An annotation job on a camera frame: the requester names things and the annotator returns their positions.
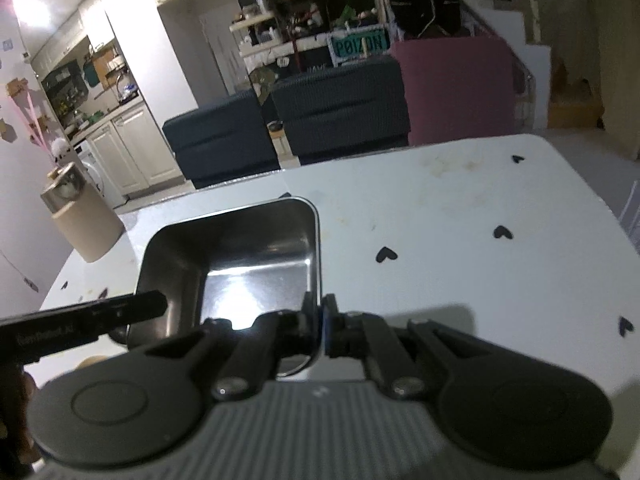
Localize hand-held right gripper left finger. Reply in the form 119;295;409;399
125;292;321;402

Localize ceiling light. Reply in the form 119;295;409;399
14;0;57;32

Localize white lower kitchen cabinets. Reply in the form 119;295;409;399
75;104;184;201

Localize white washing machine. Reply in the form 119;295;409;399
74;139;124;209

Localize maroon chair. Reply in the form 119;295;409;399
388;35;517;147

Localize white shelf cart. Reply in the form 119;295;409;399
228;9;281;59

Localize beige curtain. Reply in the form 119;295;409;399
520;0;640;162

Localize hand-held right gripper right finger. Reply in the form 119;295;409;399
322;293;527;402

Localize teal licence plate sign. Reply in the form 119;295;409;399
327;28;392;67

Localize pink lanyard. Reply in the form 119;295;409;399
22;87;54;157

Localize white kitchen cabinets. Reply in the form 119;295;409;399
75;104;184;201
30;0;117;77

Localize square steel bowl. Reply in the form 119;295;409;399
126;195;321;379

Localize white staircase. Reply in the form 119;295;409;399
459;0;552;132

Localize wooden cutting board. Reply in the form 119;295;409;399
92;52;114;82

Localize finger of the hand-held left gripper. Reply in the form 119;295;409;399
81;291;169;340

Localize white upper kitchen cabinets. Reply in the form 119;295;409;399
30;0;117;77

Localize beige canister with steel lid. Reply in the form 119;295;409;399
39;162;126;265

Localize navy blue chair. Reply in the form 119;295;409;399
162;88;281;189
269;54;411;166

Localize white heart print tablecloth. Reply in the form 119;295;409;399
39;133;640;387

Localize black shelf rack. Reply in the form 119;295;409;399
277;0;327;42

